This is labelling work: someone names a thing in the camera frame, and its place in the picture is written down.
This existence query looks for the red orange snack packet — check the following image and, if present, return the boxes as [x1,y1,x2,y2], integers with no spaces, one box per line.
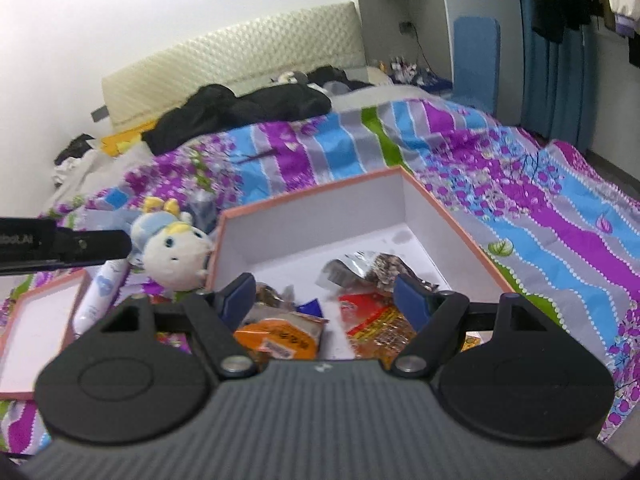
[337,290,418,361]

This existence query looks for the black jacket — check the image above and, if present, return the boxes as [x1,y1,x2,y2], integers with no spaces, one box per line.
[142,82,333,156]

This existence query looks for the purple floral blanket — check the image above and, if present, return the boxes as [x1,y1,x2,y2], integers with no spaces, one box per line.
[0,97,640,453]

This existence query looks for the blue curtain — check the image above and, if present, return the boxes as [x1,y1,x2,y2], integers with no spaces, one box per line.
[517,0,598,153]

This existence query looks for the pink cardboard box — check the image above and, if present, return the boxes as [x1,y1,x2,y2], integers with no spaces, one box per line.
[205,165,516,361]

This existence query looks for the dark brown snack packet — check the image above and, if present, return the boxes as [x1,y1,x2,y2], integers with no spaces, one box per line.
[250,282,296,321]

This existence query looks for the white plastic bottle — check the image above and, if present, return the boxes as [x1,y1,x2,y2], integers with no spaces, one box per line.
[72,259,131,338]

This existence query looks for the black cable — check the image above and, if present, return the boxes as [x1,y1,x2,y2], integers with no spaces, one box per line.
[399,20,437,77]

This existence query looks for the blue white plush toy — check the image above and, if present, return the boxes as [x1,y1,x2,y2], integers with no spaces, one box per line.
[129,197,215,291]

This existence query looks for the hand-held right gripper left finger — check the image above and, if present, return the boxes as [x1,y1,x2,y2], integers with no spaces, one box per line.
[100,272,258,378]

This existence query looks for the yellow cloth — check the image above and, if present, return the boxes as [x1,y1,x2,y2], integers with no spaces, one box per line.
[100,120,161,156]

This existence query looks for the group of small bottles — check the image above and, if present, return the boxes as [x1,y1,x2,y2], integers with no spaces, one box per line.
[377,55,451,93]

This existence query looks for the cream padded headboard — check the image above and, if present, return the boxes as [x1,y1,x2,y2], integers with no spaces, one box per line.
[100,1,366,133]

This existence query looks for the grey wardrobe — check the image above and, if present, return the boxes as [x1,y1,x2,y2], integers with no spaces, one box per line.
[350,0,523,126]

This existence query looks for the white clothes pile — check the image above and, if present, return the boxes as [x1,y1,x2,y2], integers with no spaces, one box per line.
[42,132,151,211]

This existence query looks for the clear plastic bag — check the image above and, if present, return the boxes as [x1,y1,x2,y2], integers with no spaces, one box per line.
[187,190,223,236]

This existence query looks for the dark hanging clothes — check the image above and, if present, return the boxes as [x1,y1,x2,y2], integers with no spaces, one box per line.
[515,0,608,43]

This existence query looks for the grey pillow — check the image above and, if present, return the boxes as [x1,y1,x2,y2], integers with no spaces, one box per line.
[320,67,426,111]

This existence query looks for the small blue snack packet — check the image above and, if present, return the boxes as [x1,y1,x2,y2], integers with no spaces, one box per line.
[295,298,326,318]

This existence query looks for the silver foil snack packet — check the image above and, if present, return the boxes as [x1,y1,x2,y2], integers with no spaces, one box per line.
[370,252,441,293]

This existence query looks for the pink box lid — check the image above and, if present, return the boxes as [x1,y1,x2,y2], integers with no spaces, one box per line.
[0,267,93,401]

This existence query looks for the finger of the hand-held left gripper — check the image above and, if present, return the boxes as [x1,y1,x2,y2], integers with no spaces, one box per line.
[56,226,134,265]

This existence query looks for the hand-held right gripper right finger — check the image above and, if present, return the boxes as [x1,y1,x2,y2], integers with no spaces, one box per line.
[391,274,548,378]

